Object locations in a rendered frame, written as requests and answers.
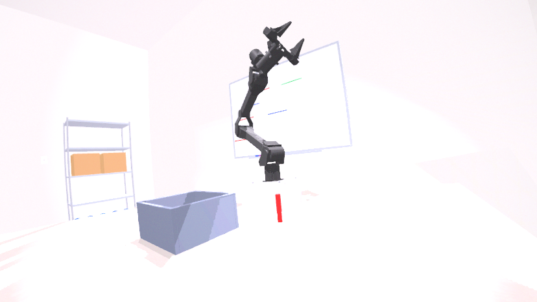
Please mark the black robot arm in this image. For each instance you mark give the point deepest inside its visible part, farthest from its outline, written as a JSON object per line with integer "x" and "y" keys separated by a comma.
{"x": 271, "y": 151}

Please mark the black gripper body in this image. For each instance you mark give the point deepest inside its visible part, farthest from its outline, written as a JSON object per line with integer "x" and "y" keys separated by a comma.
{"x": 275, "y": 53}

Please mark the red peg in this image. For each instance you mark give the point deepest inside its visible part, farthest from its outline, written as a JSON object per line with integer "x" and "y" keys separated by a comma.
{"x": 278, "y": 207}

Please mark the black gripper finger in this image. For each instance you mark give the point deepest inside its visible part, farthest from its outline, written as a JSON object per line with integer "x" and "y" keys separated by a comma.
{"x": 297, "y": 48}
{"x": 281, "y": 29}

